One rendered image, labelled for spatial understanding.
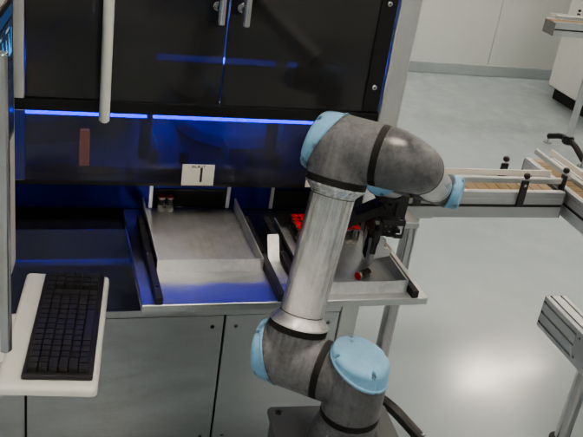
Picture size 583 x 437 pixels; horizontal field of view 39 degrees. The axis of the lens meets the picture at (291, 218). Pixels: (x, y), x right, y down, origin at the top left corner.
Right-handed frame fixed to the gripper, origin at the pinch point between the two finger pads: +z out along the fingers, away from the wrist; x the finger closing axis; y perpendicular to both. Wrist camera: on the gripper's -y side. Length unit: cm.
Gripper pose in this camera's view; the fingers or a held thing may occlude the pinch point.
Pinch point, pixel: (364, 257)
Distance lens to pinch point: 216.1
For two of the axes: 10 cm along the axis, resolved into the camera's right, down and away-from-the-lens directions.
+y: 9.8, 0.5, 1.9
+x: -1.4, -5.4, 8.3
